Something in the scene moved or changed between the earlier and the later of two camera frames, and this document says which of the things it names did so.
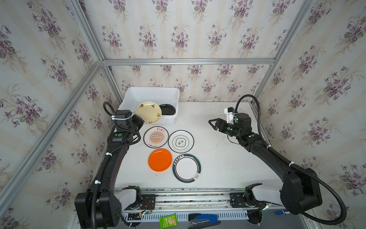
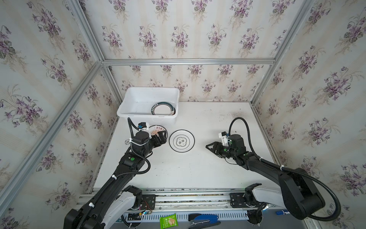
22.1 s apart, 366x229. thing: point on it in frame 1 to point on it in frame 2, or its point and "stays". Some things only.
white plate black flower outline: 181,141 stays
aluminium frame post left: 94,44 stays
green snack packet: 168,221 stays
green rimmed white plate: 187,168 to 163,108
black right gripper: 224,126 to 221,150
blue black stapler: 199,220 stays
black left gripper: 138,120 to 159,138
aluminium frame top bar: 188,61 stays
